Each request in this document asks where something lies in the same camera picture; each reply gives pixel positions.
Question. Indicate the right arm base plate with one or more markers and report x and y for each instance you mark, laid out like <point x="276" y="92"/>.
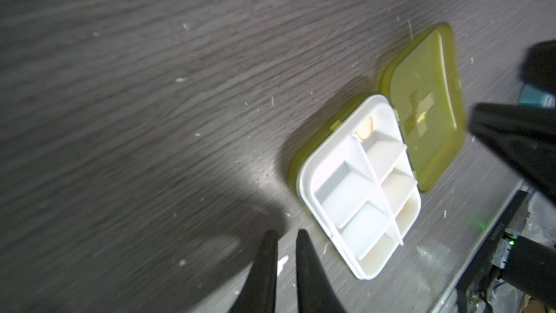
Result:
<point x="516" y="254"/>

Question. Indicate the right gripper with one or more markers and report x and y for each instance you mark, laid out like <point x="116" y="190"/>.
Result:
<point x="524" y="137"/>

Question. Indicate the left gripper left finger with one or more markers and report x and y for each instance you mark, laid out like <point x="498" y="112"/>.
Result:
<point x="259" y="291"/>

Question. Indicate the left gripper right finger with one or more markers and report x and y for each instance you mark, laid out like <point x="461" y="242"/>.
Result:
<point x="315" y="293"/>

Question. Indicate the green pillbox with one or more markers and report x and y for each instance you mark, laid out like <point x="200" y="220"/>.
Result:
<point x="362" y="175"/>

